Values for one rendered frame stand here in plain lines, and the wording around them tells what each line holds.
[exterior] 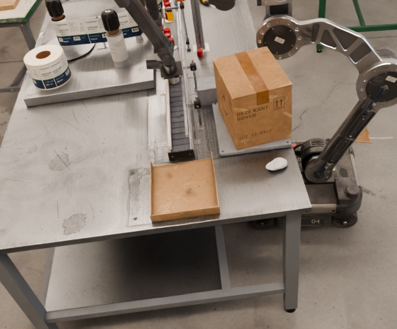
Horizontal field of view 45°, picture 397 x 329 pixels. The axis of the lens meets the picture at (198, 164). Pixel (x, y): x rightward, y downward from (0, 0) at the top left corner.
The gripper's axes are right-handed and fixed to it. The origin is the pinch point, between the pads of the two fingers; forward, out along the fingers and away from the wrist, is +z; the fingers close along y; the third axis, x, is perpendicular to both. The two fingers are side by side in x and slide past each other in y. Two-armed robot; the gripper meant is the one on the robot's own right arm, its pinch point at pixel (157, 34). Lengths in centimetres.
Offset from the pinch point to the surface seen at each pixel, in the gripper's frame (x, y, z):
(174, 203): 4, 100, 17
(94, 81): -35.0, 14.3, 13.8
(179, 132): 8, 64, 13
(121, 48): -18.9, 4.3, 3.1
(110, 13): -20.4, 3.1, -15.9
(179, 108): 8.3, 46.5, 13.0
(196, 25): 20.5, -10.3, 3.5
